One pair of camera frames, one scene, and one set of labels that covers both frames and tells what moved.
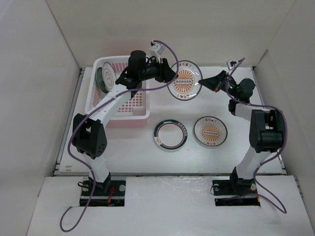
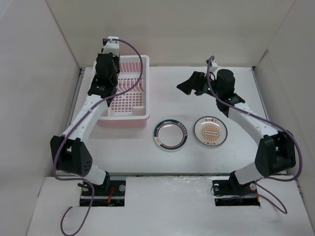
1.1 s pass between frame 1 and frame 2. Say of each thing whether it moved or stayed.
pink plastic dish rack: stayed
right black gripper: moved
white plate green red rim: stayed
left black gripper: moved
